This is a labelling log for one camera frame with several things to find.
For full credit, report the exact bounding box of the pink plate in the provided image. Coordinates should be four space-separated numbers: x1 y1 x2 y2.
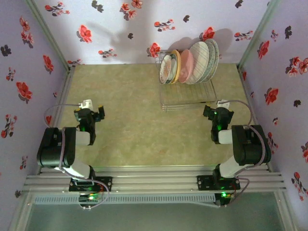
179 49 194 84

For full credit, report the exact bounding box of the yellow rim green band plate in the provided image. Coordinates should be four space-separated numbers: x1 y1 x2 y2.
168 49 182 84

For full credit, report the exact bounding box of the white plate orange print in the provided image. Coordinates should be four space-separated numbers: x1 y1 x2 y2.
159 53 178 85

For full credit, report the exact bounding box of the right controller board green light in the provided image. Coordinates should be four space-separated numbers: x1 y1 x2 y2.
215 191 235 208

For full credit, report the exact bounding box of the controller board green light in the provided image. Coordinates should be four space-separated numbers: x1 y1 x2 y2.
78 193 102 203
215 191 235 208

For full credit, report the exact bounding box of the left controller board green light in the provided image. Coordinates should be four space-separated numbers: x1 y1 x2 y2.
78 193 102 203

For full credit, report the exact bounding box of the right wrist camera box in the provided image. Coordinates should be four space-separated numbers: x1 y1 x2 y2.
216 99 231 109

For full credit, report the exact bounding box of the silver wire dish rack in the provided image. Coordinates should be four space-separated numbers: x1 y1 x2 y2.
154 49 218 113

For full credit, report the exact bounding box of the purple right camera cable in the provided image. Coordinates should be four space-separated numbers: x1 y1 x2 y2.
222 100 272 209

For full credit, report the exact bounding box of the purple camera cable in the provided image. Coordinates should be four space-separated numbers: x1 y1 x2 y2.
222 100 272 209
44 103 110 210

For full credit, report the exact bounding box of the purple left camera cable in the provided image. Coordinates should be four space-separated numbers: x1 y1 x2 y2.
44 103 110 210

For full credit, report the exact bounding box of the aluminium left side rail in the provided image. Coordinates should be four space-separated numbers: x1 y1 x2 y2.
37 64 76 175

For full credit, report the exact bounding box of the aluminium rail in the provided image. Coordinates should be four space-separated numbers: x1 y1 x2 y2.
37 64 76 175
237 63 274 173

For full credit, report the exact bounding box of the aluminium right side rail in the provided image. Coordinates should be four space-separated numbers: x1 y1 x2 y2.
237 63 274 173

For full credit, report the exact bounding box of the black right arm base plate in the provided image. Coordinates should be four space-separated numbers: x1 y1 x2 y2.
197 175 241 191

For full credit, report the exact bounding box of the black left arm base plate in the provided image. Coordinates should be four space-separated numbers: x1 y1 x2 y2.
69 177 113 193

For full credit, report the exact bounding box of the aluminium front rail frame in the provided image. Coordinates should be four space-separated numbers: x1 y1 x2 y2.
23 165 287 193

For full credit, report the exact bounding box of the aluminium right corner post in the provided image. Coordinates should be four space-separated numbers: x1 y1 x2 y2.
237 0 282 69

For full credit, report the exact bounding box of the aluminium corner post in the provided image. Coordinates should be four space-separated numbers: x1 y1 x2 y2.
25 0 74 72
237 0 282 69

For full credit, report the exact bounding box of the aluminium left corner post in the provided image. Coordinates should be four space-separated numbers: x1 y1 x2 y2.
25 0 74 72

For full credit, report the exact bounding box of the grey slotted cable duct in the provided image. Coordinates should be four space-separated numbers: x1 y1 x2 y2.
32 194 216 205

